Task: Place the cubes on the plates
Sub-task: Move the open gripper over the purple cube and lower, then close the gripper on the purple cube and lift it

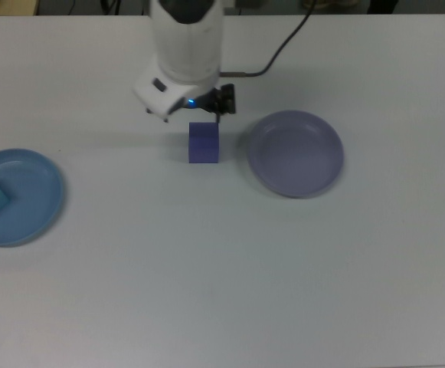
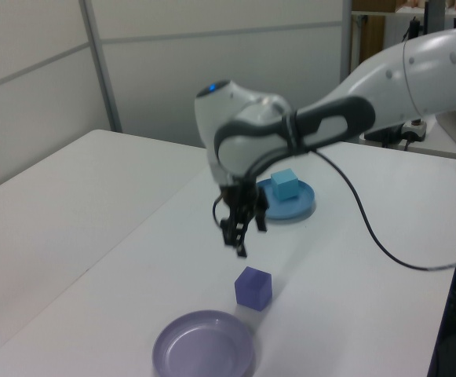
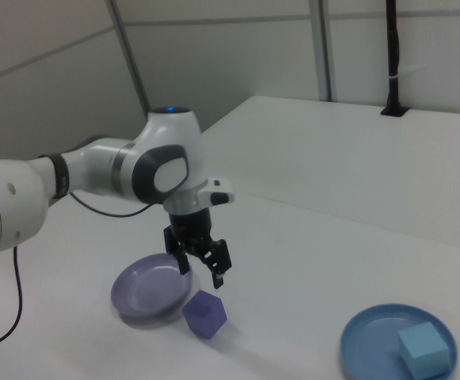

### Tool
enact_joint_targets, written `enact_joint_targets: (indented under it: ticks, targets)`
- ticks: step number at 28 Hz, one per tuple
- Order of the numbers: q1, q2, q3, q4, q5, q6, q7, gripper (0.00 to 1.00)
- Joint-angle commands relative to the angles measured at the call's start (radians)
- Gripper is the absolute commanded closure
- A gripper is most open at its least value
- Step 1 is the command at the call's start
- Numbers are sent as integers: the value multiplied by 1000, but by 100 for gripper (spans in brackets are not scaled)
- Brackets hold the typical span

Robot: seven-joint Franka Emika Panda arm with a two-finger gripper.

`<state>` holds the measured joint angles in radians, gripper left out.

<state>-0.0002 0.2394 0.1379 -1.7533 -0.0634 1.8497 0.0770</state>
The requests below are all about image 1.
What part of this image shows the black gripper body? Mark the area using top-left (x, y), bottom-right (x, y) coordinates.
top-left (196, 83), bottom-right (237, 116)

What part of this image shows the blue plastic plate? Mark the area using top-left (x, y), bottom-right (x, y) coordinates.
top-left (0, 148), bottom-right (65, 248)

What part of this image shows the lilac plastic plate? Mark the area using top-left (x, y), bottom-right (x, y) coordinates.
top-left (246, 110), bottom-right (345, 199)

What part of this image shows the wooden desk panel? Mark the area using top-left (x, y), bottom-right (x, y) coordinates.
top-left (0, 0), bottom-right (39, 17)

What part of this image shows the purple foam cube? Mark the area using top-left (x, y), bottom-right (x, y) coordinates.
top-left (188, 122), bottom-right (221, 165)

